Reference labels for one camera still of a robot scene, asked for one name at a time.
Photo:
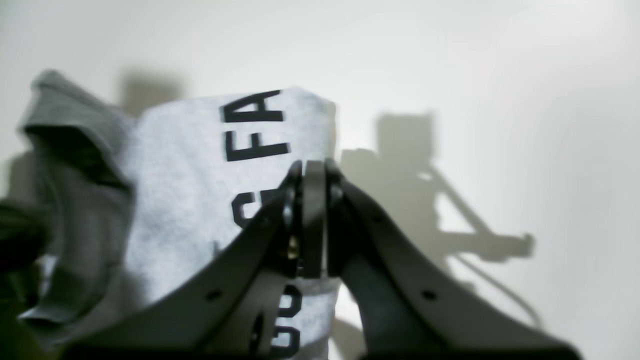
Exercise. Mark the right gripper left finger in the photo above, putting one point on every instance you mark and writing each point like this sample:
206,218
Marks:
229,310

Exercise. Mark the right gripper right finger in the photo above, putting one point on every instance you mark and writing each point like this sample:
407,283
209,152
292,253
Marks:
409,308

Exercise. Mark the grey T-shirt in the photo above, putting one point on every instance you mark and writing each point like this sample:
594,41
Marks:
137,206

